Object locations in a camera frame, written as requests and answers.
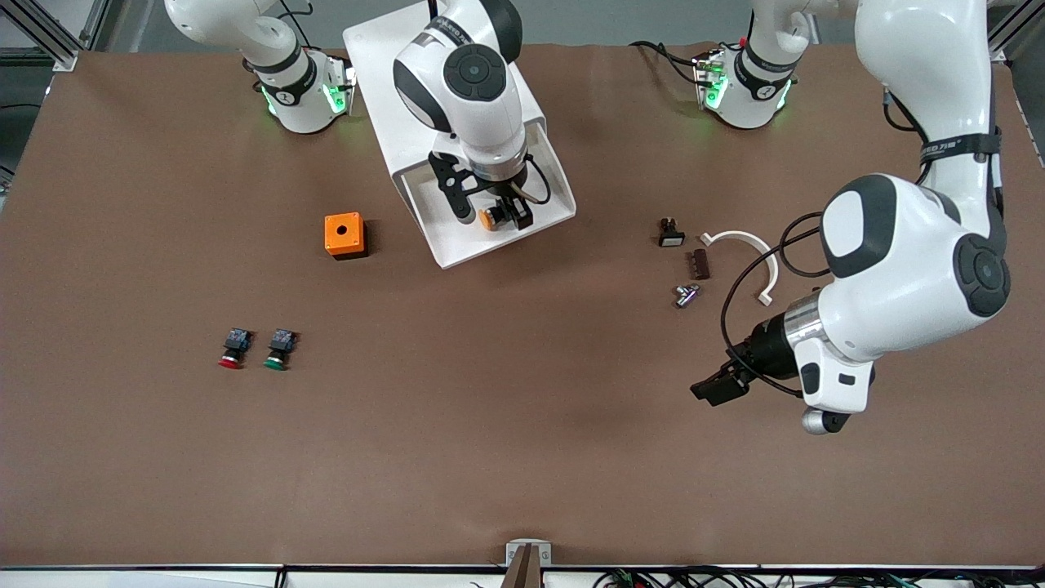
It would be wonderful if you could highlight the white plastic drawer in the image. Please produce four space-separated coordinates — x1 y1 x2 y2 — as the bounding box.
402 117 577 270

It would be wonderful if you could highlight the white drawer cabinet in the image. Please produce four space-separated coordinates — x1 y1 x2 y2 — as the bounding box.
343 16 548 189

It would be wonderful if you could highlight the green push button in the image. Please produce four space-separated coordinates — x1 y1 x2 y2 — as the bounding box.
264 328 299 372

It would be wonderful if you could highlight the red push button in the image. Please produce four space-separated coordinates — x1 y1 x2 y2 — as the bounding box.
218 327 252 370

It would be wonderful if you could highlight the white curved plastic clip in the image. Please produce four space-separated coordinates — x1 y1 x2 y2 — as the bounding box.
700 231 780 308

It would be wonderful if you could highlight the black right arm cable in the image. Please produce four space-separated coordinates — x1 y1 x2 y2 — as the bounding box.
521 154 553 205

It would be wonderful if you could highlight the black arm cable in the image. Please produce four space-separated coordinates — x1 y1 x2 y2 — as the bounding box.
718 86 932 401
521 154 553 205

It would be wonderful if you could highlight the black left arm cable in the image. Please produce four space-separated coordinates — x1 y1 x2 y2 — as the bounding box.
718 86 932 401

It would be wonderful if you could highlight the orange button enclosure box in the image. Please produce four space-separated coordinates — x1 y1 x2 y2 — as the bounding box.
324 212 369 261

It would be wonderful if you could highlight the tangled cable bundle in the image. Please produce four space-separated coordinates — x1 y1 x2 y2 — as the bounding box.
592 566 1045 588

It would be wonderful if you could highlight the black base cable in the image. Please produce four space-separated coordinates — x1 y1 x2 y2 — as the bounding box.
629 39 705 87

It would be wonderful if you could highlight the grey metal bracket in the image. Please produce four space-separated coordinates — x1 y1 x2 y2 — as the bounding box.
505 539 553 568

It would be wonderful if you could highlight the brown pointed post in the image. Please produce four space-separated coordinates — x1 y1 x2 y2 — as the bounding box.
500 545 544 588

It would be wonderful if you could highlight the aluminium frame profile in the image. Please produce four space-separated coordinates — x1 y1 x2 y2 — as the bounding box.
989 0 1045 62
0 0 111 70

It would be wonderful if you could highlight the white table edge rail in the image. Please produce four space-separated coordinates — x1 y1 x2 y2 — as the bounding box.
0 565 1045 588

